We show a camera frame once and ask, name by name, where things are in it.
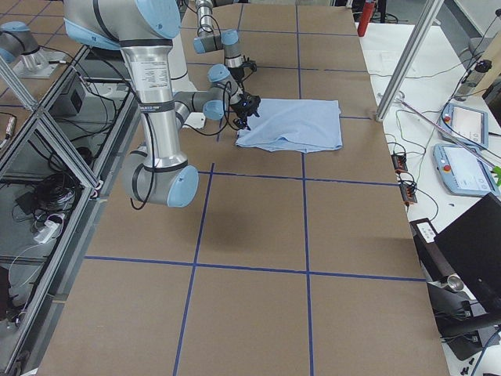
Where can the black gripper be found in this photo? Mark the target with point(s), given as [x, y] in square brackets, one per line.
[241, 110]
[239, 73]

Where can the light blue t-shirt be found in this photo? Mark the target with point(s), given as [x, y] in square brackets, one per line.
[302, 125]

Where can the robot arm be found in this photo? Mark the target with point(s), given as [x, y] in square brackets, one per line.
[144, 32]
[211, 38]

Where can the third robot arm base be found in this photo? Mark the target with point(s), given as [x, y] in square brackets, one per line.
[18, 43]

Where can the red cylinder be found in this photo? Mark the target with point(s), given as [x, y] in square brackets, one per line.
[364, 19]

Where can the orange terminal block strip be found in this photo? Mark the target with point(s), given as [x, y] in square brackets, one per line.
[406, 181]

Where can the white power strip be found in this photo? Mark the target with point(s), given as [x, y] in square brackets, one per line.
[47, 232]

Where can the teach pendant near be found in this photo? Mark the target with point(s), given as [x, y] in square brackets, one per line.
[462, 173]

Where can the teach pendant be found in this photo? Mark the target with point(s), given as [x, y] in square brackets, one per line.
[462, 173]
[468, 122]

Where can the teach pendant far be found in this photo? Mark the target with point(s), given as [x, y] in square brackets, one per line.
[468, 122]

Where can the water bottle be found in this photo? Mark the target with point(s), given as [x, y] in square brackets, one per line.
[474, 76]

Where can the black monitor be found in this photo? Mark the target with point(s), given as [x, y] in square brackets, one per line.
[471, 245]

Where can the black monitor stand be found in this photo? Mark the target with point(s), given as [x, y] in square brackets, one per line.
[464, 325]

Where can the aluminium frame rail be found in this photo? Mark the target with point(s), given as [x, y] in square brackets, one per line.
[71, 135]

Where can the aluminium frame post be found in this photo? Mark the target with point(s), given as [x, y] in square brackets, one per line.
[412, 47]

